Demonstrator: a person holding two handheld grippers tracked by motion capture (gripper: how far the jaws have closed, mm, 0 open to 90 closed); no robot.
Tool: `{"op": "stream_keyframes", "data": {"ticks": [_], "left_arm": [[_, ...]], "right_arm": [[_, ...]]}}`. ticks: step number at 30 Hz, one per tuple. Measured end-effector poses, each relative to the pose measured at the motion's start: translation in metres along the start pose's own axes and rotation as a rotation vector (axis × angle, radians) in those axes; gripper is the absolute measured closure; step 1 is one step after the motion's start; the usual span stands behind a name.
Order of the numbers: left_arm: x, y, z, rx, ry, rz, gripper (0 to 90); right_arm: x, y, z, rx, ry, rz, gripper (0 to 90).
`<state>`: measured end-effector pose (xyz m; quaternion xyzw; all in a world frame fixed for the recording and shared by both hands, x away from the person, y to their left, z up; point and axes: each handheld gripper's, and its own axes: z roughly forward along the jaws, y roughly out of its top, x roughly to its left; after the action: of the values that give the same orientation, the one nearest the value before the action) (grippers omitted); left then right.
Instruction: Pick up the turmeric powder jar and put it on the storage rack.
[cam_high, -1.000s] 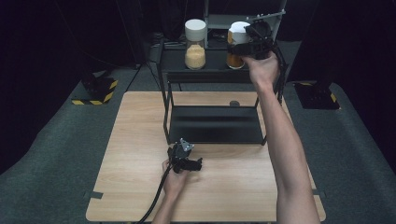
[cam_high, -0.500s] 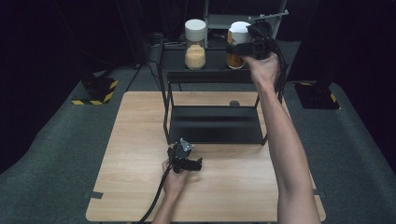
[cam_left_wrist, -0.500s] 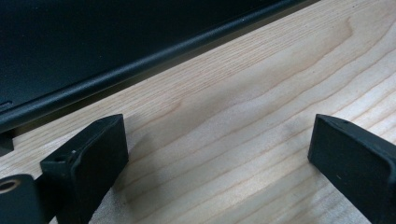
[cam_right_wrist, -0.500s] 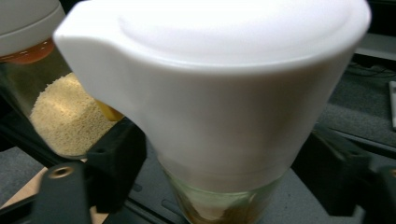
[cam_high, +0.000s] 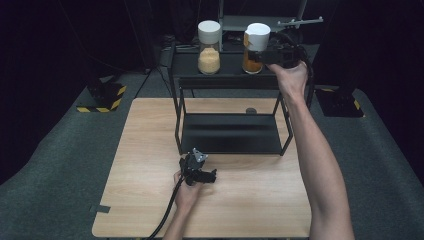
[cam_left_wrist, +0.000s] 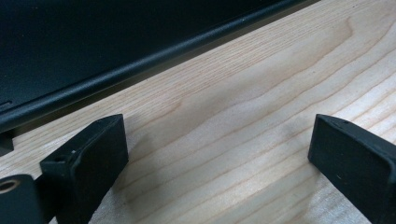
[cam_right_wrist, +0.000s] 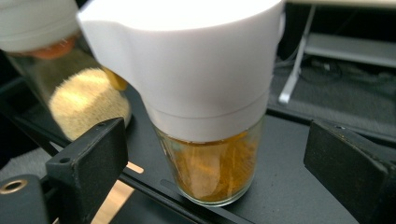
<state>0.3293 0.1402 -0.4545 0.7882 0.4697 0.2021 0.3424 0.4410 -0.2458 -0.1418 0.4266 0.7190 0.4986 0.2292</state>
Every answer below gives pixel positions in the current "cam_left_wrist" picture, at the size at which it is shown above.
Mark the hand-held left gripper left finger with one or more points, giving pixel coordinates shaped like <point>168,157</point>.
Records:
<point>90,168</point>

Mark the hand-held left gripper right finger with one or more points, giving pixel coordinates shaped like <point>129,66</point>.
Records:
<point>355,165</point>

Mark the black metal shelf rack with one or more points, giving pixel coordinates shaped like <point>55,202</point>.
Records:
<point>93,46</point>

